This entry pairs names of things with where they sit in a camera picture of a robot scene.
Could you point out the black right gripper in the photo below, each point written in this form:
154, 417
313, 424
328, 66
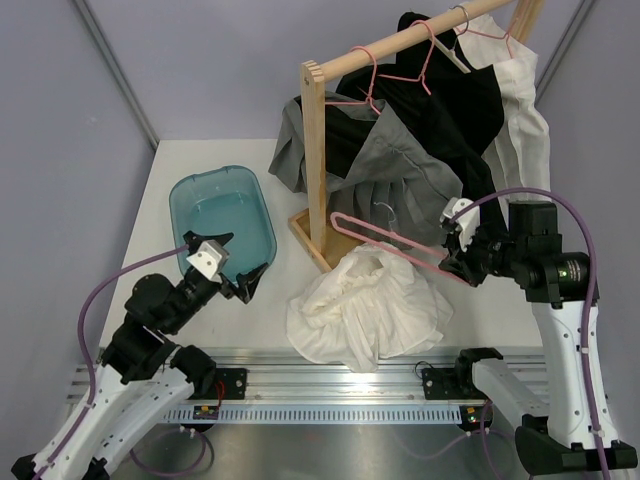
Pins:
460, 260

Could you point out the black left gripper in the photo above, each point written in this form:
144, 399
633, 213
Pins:
246, 283

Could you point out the white skirt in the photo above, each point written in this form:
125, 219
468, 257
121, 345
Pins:
374, 305

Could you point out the pink clothes hanger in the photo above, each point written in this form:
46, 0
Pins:
389, 240

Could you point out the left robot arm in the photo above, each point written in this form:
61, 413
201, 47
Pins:
142, 373

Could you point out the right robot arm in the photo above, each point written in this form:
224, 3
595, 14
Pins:
572, 431

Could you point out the grey pleated skirt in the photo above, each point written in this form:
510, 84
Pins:
378, 172

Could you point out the pink hanger with grey skirt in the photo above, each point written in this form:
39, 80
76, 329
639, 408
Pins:
368, 100

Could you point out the pink hanger with black garment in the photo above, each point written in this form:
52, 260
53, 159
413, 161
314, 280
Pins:
421, 79

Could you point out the pink hanger with white garment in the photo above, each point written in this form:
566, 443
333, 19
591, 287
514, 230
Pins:
483, 40

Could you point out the teal plastic basin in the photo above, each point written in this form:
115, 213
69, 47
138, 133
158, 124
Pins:
226, 200

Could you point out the wooden clothes rack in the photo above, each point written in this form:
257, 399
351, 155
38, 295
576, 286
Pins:
324, 244

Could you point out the white garment on rack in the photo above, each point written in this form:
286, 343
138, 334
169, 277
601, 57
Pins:
519, 156

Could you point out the black garment on rack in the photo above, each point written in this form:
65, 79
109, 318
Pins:
455, 124

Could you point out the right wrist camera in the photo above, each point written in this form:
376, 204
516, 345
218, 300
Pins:
461, 218

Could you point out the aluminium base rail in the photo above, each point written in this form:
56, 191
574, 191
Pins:
283, 377

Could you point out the white slotted cable duct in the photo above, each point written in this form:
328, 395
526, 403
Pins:
314, 415

